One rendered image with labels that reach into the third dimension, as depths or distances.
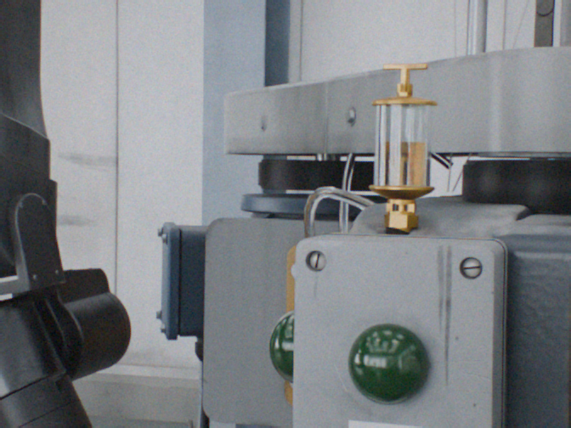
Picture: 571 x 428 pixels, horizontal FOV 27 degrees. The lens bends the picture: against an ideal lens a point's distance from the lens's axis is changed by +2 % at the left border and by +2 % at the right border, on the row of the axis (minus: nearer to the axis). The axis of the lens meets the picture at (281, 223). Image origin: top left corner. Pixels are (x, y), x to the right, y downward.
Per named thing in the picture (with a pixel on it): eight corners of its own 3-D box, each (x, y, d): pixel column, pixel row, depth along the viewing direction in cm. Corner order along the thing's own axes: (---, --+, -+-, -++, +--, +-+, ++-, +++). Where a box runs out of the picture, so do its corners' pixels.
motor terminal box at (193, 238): (160, 372, 93) (161, 228, 92) (155, 351, 103) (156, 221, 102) (262, 371, 94) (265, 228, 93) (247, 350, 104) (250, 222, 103)
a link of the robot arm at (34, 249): (-110, 220, 70) (11, 194, 66) (11, 207, 80) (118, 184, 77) (-72, 419, 70) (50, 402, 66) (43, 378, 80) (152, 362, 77)
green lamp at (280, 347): (258, 388, 45) (260, 312, 45) (280, 374, 48) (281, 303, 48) (321, 393, 45) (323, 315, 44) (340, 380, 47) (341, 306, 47)
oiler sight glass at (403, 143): (368, 185, 50) (370, 104, 50) (380, 184, 53) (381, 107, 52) (425, 186, 50) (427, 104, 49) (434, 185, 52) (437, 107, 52)
